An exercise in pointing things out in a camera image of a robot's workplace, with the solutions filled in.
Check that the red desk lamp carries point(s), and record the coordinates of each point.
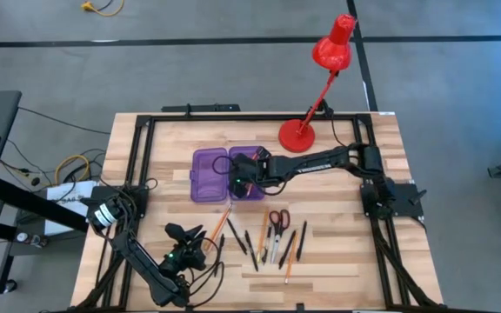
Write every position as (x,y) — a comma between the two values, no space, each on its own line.
(296,137)

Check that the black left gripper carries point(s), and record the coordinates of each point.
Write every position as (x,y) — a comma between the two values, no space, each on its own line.
(181,261)

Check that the purple translucent plastic supply box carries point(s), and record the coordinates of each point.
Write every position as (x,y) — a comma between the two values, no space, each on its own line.
(205,187)

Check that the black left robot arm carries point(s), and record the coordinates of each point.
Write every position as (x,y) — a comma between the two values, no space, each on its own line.
(146,269)

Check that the orange pencil with yellow eraser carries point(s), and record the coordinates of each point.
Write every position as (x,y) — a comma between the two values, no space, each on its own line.
(262,235)

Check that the black bar with small light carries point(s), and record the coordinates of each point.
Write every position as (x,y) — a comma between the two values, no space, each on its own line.
(202,108)

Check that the white paper box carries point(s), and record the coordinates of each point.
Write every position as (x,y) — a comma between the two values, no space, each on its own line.
(65,193)

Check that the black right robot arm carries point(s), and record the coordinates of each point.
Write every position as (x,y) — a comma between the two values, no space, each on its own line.
(311,163)

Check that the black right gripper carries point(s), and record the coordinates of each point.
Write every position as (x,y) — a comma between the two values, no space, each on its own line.
(265,173)

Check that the black ballpoint pen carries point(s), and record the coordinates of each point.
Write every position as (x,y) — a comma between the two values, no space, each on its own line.
(302,241)
(251,252)
(220,250)
(236,237)
(287,250)

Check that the black desk beam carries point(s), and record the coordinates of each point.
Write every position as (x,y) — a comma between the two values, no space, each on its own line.
(37,202)

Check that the small round white device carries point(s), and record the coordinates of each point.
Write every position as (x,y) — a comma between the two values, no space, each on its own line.
(22,237)

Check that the black aluminium table frame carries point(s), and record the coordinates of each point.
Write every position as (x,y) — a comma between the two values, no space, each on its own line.
(215,117)

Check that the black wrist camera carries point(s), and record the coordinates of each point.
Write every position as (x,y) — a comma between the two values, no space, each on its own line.
(262,154)
(175,232)

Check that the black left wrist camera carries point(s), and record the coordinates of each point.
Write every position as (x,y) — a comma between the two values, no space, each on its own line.
(175,232)

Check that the black caster wheel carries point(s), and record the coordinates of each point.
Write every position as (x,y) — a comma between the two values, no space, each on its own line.
(10,286)

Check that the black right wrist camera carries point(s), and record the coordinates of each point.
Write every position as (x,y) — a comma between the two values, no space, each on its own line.
(262,154)

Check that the red and black scissors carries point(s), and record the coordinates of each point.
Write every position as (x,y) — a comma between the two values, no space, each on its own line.
(278,232)

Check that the black clamp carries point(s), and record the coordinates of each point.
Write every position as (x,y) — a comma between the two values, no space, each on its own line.
(325,108)

